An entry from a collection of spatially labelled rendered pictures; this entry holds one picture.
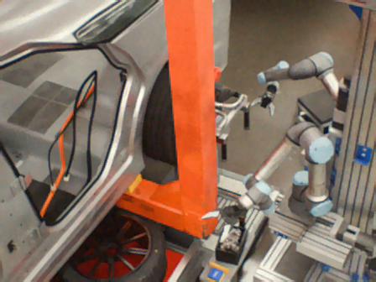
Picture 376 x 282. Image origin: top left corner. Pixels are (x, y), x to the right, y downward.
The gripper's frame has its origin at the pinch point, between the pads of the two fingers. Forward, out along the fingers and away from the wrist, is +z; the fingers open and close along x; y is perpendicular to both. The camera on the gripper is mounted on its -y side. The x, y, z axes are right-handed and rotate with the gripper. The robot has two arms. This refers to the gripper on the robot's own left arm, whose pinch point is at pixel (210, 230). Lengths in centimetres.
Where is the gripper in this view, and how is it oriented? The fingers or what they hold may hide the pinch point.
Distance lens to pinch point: 294.5
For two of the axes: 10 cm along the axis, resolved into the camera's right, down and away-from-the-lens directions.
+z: -7.7, 6.3, -0.5
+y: 2.4, 3.6, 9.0
